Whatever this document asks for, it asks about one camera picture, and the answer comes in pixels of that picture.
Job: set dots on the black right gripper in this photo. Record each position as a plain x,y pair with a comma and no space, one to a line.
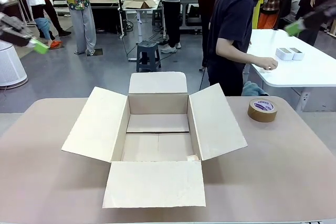
320,14

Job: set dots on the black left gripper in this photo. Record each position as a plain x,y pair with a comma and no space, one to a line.
15,32

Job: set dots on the brown packing tape roll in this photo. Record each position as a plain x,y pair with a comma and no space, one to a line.
253,115

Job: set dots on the brown cardboard box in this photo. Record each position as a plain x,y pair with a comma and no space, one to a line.
155,182

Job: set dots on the person's right forearm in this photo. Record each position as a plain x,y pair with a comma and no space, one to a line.
236,55

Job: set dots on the person's right hand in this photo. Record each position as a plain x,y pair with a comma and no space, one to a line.
269,64

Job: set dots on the orange shoe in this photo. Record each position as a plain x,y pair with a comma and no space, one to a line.
55,44

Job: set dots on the white digital clock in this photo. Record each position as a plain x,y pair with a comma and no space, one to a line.
298,54

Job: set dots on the mannequin in orange trousers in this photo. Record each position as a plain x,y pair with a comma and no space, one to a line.
270,16

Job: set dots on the small white boxes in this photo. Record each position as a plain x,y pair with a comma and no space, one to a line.
283,54

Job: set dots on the white cylindrical air purifier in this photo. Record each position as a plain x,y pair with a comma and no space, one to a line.
9,64

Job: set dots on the person in red top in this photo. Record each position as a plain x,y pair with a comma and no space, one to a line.
51,11

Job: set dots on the mannequin in yellow skirt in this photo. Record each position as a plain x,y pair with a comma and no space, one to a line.
258,11

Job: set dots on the white rounded table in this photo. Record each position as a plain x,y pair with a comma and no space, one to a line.
302,72

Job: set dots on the person in navy t-shirt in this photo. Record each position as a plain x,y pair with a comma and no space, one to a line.
231,11

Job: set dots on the teal cloth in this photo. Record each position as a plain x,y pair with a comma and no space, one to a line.
253,89

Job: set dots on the wooden top desk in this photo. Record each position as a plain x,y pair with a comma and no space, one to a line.
105,1

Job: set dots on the black tripod stand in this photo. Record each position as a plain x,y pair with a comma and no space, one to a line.
121,3

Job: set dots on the white height-adjustable desk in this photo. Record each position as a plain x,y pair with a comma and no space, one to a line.
139,24

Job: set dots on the open cardboard box on desk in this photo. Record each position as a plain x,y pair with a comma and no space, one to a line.
139,3

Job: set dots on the grey plastic stool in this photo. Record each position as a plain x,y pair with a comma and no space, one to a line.
148,51

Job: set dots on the person in grey hoodie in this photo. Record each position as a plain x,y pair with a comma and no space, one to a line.
170,3

